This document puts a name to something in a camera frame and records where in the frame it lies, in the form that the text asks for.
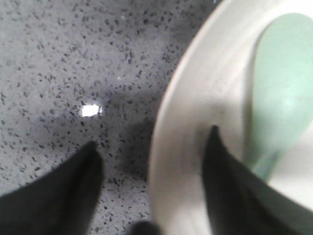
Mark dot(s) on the green plastic spoon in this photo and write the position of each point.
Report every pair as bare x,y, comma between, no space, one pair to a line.
282,96

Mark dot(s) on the beige round plate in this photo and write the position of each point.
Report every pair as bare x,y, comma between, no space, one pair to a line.
213,85

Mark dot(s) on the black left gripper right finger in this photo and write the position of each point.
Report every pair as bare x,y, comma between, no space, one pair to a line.
240,203

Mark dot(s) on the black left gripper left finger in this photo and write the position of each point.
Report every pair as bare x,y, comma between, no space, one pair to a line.
60,203

